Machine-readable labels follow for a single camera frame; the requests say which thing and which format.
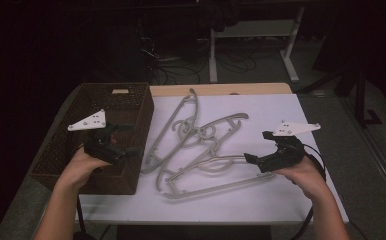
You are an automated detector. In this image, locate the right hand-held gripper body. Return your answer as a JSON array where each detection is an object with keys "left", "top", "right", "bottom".
[{"left": 259, "top": 120, "right": 322, "bottom": 174}]

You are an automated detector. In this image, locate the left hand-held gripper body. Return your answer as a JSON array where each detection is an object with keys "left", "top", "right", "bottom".
[{"left": 67, "top": 109, "right": 129, "bottom": 166}]

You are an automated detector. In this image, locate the grey plastic clothes hanger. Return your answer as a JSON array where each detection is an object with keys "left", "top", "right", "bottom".
[
  {"left": 140, "top": 88, "right": 203, "bottom": 175},
  {"left": 162, "top": 123, "right": 277, "bottom": 201},
  {"left": 155, "top": 112, "right": 250, "bottom": 193}
]

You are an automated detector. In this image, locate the brown woven basket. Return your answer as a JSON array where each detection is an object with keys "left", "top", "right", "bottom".
[{"left": 29, "top": 82, "right": 155, "bottom": 196}]

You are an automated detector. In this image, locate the person's right hand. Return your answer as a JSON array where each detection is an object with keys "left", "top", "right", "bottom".
[{"left": 274, "top": 156, "right": 329, "bottom": 201}]

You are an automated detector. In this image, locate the person's left hand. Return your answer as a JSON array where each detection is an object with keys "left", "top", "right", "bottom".
[{"left": 55, "top": 148, "right": 112, "bottom": 193}]

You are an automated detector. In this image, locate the white table mat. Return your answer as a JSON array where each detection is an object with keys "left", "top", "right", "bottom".
[{"left": 75, "top": 93, "right": 350, "bottom": 225}]

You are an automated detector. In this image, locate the dark metal stand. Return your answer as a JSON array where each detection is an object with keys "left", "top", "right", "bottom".
[{"left": 297, "top": 63, "right": 384, "bottom": 129}]

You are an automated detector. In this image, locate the dark hanging cloth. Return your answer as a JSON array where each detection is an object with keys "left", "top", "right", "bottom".
[{"left": 199, "top": 0, "right": 242, "bottom": 33}]

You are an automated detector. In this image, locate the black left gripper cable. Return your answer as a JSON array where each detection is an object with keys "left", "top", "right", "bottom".
[{"left": 75, "top": 195, "right": 89, "bottom": 240}]

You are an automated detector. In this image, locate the tangle of black floor cables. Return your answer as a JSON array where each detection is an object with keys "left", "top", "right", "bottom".
[{"left": 137, "top": 19, "right": 269, "bottom": 86}]

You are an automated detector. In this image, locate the white metal desk frame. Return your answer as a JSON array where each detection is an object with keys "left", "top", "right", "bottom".
[{"left": 208, "top": 6, "right": 306, "bottom": 84}]

